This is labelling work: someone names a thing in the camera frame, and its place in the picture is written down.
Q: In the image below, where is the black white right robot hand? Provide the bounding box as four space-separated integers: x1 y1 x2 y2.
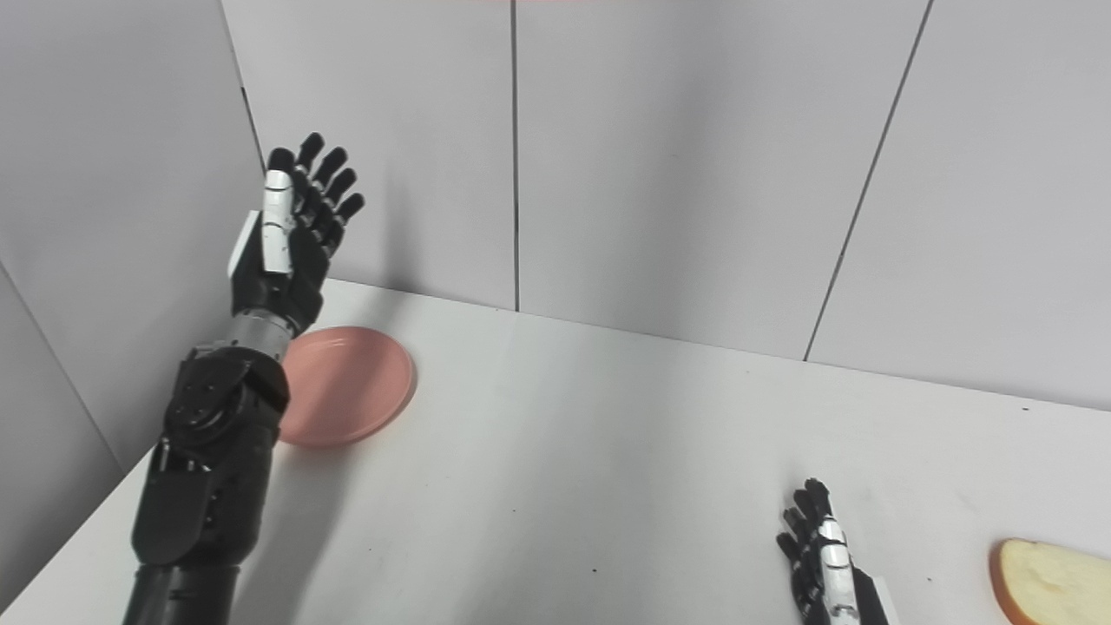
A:
775 477 891 625

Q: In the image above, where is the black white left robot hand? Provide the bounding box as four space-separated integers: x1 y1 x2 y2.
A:
227 132 365 338

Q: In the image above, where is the pink round plate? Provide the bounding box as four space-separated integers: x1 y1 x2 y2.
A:
276 326 416 449

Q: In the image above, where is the slice of white bread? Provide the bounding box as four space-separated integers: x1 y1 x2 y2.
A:
989 538 1111 625

